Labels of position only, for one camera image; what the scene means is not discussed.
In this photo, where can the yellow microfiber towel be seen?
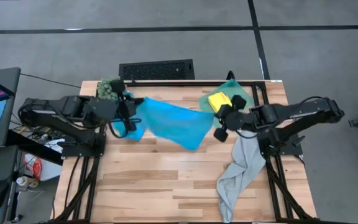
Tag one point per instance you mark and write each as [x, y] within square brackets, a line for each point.
[217, 99]

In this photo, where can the translucent green plastic bin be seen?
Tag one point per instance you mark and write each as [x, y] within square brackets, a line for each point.
[244, 93]

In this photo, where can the white storage box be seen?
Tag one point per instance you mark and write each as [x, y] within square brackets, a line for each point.
[51, 165]

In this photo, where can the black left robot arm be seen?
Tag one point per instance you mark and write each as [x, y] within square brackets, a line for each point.
[57, 109]

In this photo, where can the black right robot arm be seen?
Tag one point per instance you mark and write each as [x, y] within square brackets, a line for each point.
[306, 109]

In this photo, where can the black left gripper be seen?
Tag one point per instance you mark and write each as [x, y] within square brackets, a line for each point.
[126, 109]

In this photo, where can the red and white bag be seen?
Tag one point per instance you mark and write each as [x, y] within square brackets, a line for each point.
[36, 168]

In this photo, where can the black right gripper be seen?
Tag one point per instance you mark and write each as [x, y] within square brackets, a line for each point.
[236, 119]

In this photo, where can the black aluminium table frame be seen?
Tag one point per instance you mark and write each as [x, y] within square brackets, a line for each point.
[197, 83]

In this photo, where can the black clamp mount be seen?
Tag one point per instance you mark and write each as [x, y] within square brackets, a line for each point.
[231, 76]

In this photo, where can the grey waffle-weave towel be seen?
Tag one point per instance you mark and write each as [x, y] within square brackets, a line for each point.
[244, 165]

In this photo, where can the beige tape roll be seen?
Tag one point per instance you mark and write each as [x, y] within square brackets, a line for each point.
[26, 182]

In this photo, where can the black floor vent grille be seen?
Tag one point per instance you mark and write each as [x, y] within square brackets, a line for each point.
[157, 70]

